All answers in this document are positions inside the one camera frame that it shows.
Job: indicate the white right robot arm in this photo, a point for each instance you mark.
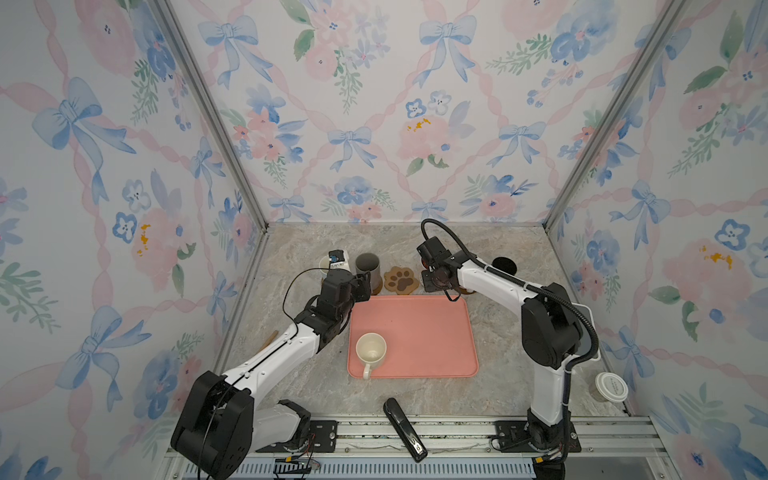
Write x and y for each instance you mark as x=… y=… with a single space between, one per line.
x=557 y=335

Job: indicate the black handheld device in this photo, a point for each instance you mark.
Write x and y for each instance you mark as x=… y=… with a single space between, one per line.
x=404 y=429

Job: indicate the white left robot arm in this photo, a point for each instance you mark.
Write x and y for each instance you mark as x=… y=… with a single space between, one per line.
x=221 y=423

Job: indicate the white lidded paper cup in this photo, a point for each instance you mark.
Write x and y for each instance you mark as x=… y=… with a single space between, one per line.
x=609 y=387

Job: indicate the aluminium rail base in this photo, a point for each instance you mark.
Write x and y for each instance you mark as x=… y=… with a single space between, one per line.
x=469 y=447

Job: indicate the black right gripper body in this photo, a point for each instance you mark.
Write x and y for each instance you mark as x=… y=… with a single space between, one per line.
x=429 y=281

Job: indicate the cream mug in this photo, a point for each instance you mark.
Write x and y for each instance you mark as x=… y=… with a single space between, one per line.
x=371 y=350

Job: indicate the wooden stick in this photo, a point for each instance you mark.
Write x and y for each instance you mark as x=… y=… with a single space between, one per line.
x=270 y=339

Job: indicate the black mug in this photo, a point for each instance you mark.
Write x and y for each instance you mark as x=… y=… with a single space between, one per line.
x=505 y=265

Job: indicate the pink plastic tray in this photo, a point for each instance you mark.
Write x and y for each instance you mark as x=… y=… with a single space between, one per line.
x=427 y=337

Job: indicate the grey mug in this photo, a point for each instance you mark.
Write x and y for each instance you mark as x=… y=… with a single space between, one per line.
x=369 y=263

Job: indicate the cork paw print coaster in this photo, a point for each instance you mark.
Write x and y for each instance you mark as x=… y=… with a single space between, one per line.
x=401 y=281

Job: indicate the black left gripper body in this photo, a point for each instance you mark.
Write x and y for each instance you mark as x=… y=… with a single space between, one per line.
x=359 y=290

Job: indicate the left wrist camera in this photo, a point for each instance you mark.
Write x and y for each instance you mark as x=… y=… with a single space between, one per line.
x=338 y=259

